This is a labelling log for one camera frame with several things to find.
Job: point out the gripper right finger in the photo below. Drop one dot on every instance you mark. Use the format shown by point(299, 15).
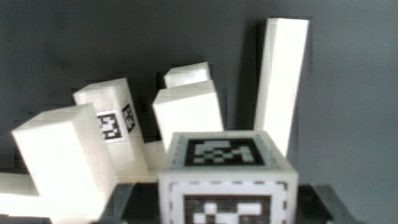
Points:
point(320, 207)

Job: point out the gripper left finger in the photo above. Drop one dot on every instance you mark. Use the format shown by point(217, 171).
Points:
point(132, 207)

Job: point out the white tagged cube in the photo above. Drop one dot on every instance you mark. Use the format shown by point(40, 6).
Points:
point(226, 182)

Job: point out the white chair back part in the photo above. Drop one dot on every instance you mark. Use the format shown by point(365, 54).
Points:
point(82, 149)

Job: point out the white U-shaped fence frame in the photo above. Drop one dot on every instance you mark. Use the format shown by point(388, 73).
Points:
point(279, 78)

